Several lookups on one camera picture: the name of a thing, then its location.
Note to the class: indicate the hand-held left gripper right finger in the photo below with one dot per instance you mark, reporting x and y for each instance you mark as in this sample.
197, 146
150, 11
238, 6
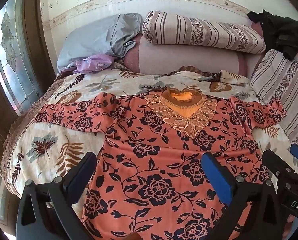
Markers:
215, 175

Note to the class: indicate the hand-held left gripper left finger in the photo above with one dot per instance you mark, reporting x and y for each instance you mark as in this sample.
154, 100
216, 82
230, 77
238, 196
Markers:
81, 170

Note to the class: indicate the orange floral dress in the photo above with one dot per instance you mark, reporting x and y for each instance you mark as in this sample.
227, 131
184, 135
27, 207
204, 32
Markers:
151, 167

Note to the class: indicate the cream leaf-print blanket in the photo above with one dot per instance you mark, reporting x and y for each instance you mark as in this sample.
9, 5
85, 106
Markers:
51, 135

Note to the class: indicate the striped floral flat pillow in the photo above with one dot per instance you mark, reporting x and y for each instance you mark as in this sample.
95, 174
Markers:
276, 80

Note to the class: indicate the purple floral cloth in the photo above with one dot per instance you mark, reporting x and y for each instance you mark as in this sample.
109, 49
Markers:
94, 63

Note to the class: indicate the dark green garment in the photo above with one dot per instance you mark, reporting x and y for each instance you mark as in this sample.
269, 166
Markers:
283, 35

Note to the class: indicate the grey pillow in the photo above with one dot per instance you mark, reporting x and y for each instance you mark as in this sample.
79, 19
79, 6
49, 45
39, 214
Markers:
96, 37

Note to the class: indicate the stained glass window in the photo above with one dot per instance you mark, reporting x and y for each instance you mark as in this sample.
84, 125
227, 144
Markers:
9, 55

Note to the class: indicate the striped floral bolster pillow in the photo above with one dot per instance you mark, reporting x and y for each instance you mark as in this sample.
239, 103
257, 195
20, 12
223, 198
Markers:
201, 32

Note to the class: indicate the brown wooden window frame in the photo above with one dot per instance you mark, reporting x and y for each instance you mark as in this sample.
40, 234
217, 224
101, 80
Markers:
33, 30

